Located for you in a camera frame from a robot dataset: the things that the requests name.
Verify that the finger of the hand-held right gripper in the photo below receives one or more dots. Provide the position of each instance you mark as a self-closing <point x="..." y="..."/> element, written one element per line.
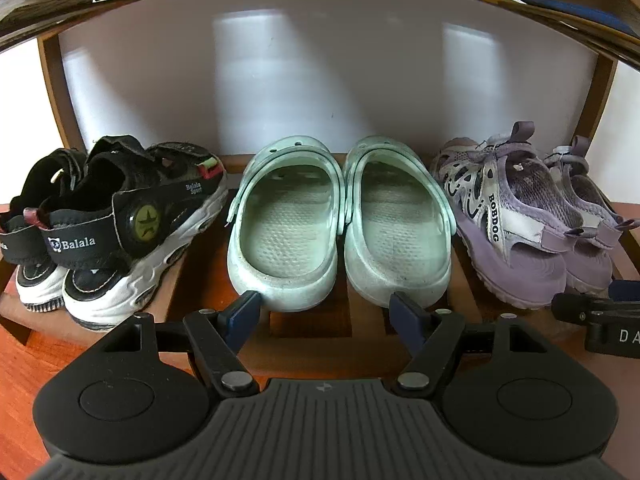
<point x="575" y="308"/>
<point x="626" y="291"/>

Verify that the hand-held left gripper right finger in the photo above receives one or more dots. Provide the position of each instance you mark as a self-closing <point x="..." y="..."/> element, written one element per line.
<point x="405" y="317"/>

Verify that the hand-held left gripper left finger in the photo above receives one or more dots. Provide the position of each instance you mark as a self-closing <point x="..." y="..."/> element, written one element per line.
<point x="245" y="312"/>

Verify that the purple mesh sandal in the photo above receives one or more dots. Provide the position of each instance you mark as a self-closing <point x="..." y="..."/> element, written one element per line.
<point x="595" y="220"/>
<point x="505" y="240"/>

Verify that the mint green clog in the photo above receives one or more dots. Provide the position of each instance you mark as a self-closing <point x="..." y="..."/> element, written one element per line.
<point x="400" y="230"/>
<point x="285" y="240"/>

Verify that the black white-soled sport sandal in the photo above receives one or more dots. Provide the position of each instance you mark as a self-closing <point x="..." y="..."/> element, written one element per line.
<point x="125" y="240"/>
<point x="30" y="282"/>

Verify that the blue car-print slipper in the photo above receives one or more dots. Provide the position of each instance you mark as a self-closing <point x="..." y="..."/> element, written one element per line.
<point x="590" y="12"/>

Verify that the brown wooden shoe rack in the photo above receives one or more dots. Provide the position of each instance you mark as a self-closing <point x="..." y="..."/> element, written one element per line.
<point x="55" y="100"/>

